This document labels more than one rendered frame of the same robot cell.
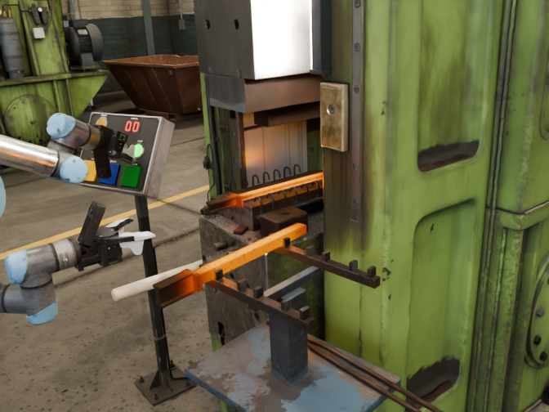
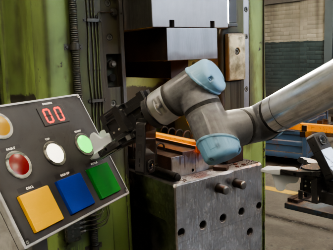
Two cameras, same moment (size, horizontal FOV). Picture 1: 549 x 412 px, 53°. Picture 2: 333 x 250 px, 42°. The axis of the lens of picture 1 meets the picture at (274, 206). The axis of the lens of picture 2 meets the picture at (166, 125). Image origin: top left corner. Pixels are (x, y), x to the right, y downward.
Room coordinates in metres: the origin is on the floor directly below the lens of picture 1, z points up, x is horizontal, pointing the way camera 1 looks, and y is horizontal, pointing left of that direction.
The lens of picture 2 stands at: (1.70, 1.47, 1.29)
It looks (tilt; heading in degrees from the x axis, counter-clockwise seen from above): 9 degrees down; 269
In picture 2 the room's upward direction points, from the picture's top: 2 degrees counter-clockwise
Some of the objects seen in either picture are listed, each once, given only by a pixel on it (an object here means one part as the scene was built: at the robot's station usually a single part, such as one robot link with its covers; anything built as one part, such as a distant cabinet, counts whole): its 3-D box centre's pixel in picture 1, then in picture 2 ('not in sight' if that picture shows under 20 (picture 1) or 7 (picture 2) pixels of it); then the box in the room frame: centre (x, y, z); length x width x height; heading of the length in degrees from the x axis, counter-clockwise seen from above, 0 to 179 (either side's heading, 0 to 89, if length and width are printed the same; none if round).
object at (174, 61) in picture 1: (171, 87); not in sight; (8.70, 1.55, 0.42); 1.89 x 1.20 x 0.85; 47
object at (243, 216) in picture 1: (287, 194); (157, 149); (1.71, -0.05, 0.96); 0.42 x 0.20 x 0.09; 126
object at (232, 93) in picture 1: (283, 84); (153, 46); (1.71, -0.05, 1.32); 0.42 x 0.20 x 0.10; 126
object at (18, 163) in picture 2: not in sight; (19, 164); (1.98, 0.65, 1.09); 0.05 x 0.03 x 0.04; 36
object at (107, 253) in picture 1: (95, 248); (326, 183); (1.31, 0.47, 0.97); 0.12 x 0.08 x 0.09; 126
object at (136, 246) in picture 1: (137, 244); (308, 170); (1.32, 0.36, 0.97); 0.09 x 0.03 x 0.06; 90
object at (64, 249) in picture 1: (64, 254); not in sight; (1.26, 0.54, 0.98); 0.08 x 0.05 x 0.08; 36
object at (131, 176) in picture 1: (131, 176); (102, 180); (1.84, 0.50, 1.01); 0.07 x 0.05 x 0.07; 61
